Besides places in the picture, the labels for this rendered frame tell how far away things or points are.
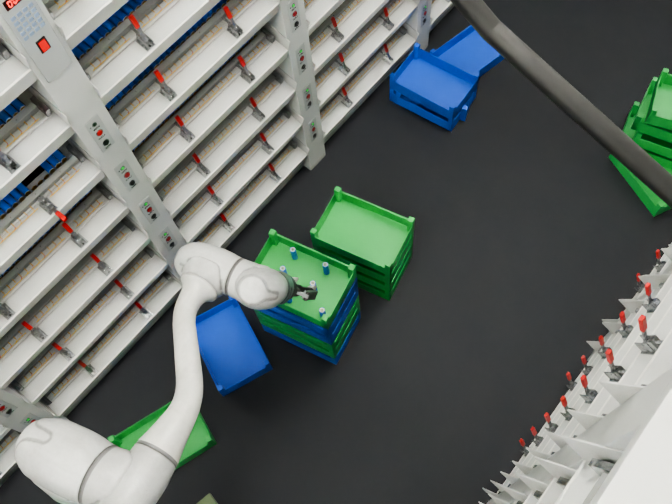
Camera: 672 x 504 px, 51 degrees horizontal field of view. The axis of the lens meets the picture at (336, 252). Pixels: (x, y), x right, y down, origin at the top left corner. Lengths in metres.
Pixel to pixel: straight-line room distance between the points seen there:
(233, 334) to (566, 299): 1.22
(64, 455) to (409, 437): 1.29
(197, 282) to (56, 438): 0.47
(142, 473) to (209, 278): 0.49
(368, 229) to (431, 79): 0.82
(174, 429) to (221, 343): 1.10
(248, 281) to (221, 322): 1.00
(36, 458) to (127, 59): 0.93
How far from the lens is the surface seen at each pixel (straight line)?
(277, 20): 2.25
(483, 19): 0.78
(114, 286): 2.46
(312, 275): 2.26
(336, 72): 2.75
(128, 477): 1.55
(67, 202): 1.94
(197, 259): 1.78
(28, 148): 1.79
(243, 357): 2.62
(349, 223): 2.51
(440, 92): 3.01
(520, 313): 2.68
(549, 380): 2.62
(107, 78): 1.83
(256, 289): 1.69
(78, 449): 1.59
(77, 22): 1.69
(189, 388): 1.63
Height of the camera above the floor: 2.48
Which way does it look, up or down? 65 degrees down
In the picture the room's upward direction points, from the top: 9 degrees counter-clockwise
